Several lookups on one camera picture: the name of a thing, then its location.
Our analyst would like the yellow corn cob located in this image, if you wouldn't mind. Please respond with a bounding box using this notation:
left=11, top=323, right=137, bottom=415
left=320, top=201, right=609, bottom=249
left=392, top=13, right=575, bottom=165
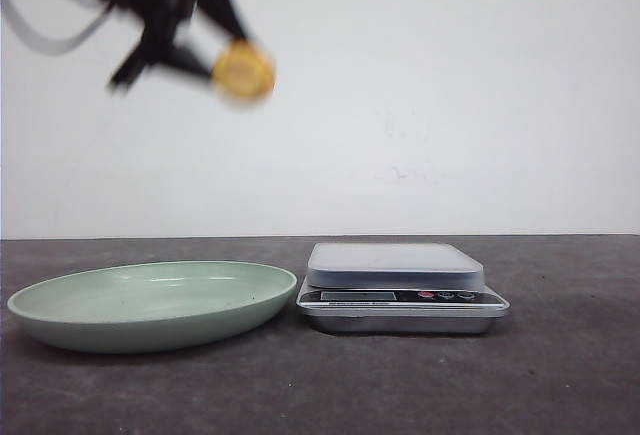
left=210, top=39, right=276, bottom=106

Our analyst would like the light green plate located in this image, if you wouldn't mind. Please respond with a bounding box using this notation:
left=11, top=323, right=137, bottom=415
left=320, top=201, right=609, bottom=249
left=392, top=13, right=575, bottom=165
left=7, top=260, right=297, bottom=354

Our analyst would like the silver digital kitchen scale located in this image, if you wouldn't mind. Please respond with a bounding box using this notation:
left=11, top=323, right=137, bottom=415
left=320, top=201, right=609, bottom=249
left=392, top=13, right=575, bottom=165
left=296, top=242, right=510, bottom=334

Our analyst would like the grey cable loop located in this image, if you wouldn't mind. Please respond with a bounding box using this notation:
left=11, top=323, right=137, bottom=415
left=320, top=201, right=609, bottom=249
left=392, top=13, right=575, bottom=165
left=0, top=0, right=114, bottom=56

